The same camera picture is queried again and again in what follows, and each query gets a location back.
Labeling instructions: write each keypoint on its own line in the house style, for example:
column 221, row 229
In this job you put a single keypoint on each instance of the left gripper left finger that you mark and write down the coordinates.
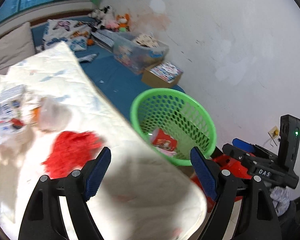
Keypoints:
column 43, row 218

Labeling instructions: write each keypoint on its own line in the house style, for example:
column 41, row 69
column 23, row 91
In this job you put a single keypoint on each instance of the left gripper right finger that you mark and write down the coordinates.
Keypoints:
column 257, row 218

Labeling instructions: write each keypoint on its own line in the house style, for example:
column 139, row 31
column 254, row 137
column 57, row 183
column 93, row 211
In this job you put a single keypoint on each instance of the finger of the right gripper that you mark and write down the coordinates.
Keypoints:
column 242, row 143
column 244, row 158

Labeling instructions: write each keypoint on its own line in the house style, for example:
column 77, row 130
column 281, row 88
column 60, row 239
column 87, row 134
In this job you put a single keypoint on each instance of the red paper snack cup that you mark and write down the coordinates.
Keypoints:
column 163, row 140

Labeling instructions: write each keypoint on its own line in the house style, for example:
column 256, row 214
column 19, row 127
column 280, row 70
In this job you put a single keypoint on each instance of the clear plastic bag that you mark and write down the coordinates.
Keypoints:
column 53, row 116

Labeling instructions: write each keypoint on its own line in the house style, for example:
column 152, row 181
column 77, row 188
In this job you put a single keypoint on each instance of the right grey knit glove hand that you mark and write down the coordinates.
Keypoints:
column 281, row 199

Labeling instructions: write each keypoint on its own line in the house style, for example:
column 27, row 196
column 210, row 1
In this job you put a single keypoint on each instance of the red plastic stool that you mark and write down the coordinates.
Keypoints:
column 225, row 162

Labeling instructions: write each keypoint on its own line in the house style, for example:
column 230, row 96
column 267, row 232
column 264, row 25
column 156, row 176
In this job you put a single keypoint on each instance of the red crumpled wrapper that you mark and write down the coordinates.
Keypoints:
column 69, row 151

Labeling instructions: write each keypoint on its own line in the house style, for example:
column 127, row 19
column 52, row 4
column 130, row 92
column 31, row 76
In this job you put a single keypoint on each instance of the green plastic waste basket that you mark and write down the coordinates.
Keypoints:
column 179, row 116

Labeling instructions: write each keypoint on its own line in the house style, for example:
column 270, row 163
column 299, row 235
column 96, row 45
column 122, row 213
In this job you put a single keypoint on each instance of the cream quilted blanket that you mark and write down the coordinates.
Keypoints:
column 142, row 196

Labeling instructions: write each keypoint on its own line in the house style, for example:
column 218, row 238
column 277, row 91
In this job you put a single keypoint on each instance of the cardboard box with books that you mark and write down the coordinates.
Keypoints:
column 162, row 75

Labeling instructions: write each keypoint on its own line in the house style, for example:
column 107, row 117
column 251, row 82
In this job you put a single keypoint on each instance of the blue bed sheet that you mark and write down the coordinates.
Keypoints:
column 116, row 82

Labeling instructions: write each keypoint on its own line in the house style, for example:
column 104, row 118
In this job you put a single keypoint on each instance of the clear plastic storage bin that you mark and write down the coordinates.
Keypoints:
column 134, row 56

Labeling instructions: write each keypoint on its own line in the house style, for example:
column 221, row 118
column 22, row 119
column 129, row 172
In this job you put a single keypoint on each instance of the orange fox plush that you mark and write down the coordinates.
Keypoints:
column 123, row 22

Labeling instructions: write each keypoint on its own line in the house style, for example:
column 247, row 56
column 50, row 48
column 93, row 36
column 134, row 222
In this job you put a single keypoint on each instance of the pink plush toy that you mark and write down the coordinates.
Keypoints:
column 112, row 25

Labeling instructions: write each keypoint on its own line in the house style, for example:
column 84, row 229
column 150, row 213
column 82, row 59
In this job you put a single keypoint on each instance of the grey pillow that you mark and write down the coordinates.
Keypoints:
column 16, row 46

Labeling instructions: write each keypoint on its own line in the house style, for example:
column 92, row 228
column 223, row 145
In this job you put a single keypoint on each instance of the black white cow plush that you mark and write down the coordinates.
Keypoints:
column 102, row 15

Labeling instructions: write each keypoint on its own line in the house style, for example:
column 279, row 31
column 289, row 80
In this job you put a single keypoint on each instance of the right butterfly print pillow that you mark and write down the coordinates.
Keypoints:
column 74, row 33

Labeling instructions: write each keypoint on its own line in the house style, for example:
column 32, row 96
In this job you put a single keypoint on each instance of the wall power socket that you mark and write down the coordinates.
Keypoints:
column 274, row 132

